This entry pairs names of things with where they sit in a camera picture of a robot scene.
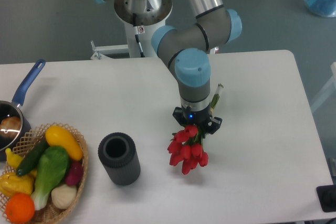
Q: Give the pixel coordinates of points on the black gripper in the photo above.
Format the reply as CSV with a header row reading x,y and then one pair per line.
x,y
185,116

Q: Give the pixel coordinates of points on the red tulip bouquet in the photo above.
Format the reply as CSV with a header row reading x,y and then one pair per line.
x,y
187,145

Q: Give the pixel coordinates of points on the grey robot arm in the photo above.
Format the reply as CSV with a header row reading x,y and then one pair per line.
x,y
184,52

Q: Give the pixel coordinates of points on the dark grey ribbed vase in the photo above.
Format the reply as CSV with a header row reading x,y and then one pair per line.
x,y
118,154

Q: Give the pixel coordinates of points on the yellow squash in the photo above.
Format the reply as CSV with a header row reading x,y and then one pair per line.
x,y
58,136

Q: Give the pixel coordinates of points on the green bok choy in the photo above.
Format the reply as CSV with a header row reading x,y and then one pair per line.
x,y
51,169

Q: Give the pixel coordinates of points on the black device at edge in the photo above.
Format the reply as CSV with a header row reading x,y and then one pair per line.
x,y
326,195

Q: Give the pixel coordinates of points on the white garlic bulb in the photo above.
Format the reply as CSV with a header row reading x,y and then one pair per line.
x,y
63,195

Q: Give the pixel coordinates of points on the green cucumber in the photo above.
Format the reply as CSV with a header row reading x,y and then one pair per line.
x,y
31,159

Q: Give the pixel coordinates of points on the brown bread roll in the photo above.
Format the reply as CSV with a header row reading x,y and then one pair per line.
x,y
10,127

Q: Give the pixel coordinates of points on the yellow banana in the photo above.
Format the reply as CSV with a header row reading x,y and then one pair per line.
x,y
13,160

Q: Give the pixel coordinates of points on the yellow bell pepper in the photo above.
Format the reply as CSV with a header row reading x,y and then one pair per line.
x,y
11,184

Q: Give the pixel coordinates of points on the orange fruit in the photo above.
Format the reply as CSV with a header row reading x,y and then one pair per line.
x,y
20,208

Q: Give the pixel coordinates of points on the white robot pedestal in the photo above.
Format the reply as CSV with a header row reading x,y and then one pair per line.
x,y
142,41

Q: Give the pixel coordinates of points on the white frame at right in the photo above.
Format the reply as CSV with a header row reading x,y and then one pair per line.
x,y
324,93

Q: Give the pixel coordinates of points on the blue handled saucepan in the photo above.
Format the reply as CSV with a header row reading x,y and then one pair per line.
x,y
13,107

